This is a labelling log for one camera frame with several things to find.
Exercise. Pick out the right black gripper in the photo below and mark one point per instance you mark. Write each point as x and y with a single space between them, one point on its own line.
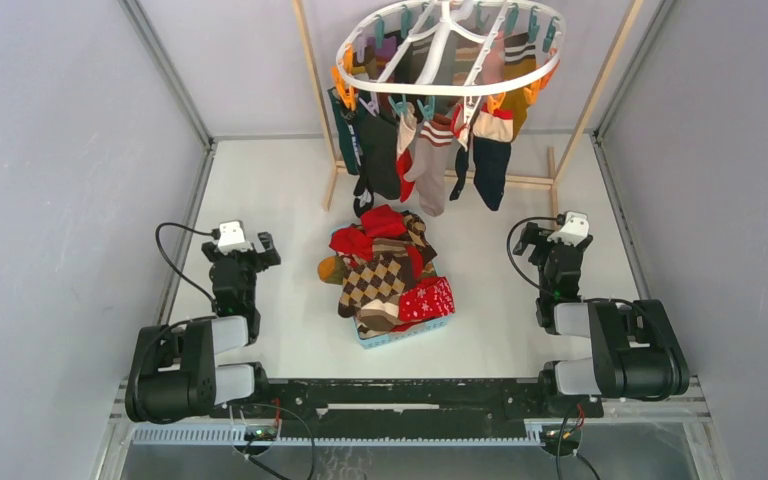
534 234

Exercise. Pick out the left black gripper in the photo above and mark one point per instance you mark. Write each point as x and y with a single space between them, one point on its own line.
263 260

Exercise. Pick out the navy santa sock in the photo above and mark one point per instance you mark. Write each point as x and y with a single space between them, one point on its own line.
492 144

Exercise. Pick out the brown argyle sock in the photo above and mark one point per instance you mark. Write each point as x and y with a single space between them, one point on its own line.
383 277

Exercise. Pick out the orange clothes clip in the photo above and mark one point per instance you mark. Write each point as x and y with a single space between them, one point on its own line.
494 102

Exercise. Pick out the white round clip hanger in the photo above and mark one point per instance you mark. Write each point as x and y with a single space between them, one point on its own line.
373 50

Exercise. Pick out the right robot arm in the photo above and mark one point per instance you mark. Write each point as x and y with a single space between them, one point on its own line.
634 351

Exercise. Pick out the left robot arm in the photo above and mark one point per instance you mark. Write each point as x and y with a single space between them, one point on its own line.
175 373

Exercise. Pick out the orange sock toe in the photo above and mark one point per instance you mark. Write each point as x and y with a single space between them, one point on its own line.
332 270

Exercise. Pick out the red snowflake sock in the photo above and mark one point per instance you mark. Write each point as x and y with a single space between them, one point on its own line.
431 298

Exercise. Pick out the red sock in basket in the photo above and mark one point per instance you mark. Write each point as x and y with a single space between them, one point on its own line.
356 241

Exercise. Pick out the beige red striped sock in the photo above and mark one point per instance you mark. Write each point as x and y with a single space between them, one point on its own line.
432 153

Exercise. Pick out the black sport sock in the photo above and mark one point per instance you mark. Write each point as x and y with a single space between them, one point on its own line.
363 192

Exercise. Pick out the brown striped sock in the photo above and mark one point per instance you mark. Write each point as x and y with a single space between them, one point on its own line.
378 317

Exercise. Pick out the light blue plastic basket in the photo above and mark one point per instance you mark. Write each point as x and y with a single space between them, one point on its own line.
414 330

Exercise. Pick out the green hanging sock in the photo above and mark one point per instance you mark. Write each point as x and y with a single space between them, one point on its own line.
346 136

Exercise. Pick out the dark grey hanging sock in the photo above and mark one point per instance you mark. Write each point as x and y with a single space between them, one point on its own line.
378 141

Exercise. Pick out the white red hanging sock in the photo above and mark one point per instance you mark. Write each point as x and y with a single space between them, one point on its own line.
407 129

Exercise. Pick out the mustard yellow hanging sock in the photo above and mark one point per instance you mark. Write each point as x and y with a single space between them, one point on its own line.
519 60

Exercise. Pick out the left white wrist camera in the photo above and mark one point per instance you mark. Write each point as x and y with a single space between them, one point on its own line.
232 237

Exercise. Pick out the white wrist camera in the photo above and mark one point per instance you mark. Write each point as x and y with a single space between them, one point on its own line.
232 237
573 230

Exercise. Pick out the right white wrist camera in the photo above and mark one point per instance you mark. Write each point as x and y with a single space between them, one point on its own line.
573 230

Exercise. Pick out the wooden hanger rack frame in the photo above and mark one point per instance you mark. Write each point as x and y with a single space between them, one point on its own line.
439 20

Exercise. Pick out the white slotted cable duct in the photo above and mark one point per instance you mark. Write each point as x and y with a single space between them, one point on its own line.
239 435

